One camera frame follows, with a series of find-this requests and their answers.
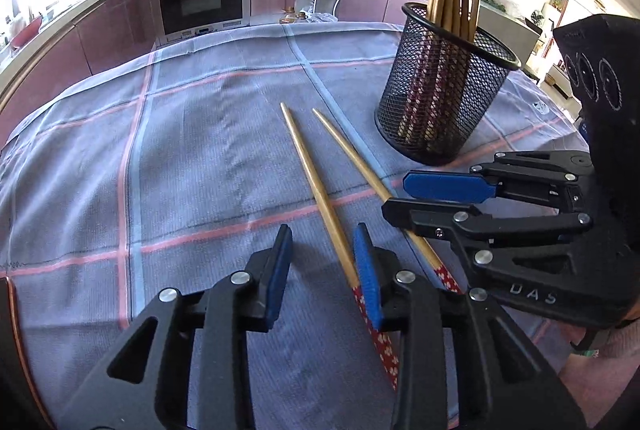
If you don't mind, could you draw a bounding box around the grey checked tablecloth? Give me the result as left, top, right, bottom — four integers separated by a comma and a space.
0, 21, 593, 430

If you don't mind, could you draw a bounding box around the pink cloth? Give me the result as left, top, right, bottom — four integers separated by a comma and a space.
557, 317, 640, 412

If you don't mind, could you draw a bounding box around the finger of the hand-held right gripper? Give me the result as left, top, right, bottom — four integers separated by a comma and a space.
402, 151, 596, 213
381, 197, 595, 284

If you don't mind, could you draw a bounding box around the wooden chopstick with floral handle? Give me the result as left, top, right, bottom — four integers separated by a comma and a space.
312, 108, 465, 296
279, 102, 403, 392

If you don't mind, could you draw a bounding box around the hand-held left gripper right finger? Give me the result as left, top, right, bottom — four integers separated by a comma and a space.
352, 222, 586, 430

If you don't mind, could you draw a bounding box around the grey cabinet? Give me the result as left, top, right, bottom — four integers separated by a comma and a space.
475, 2, 544, 72

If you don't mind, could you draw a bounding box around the black mesh utensil holder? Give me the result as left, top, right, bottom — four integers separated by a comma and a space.
374, 1, 522, 167

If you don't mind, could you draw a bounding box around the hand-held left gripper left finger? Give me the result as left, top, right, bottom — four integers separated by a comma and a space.
55, 224, 295, 430

